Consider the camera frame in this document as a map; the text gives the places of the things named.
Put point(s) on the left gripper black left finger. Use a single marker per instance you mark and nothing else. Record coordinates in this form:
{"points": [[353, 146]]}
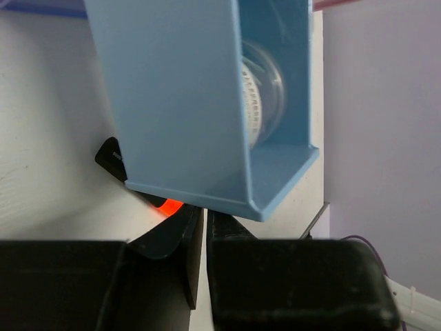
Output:
{"points": [[150, 283]]}

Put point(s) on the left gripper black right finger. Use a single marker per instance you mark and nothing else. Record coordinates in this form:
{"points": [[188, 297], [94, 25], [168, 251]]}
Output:
{"points": [[293, 284]]}

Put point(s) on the small blue drawer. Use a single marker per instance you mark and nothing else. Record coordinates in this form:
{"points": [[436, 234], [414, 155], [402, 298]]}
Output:
{"points": [[173, 74]]}

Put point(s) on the white drawer organizer box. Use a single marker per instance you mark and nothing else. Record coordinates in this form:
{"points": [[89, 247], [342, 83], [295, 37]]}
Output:
{"points": [[317, 85]]}

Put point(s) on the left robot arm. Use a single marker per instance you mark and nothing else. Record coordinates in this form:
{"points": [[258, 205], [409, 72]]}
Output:
{"points": [[413, 303]]}

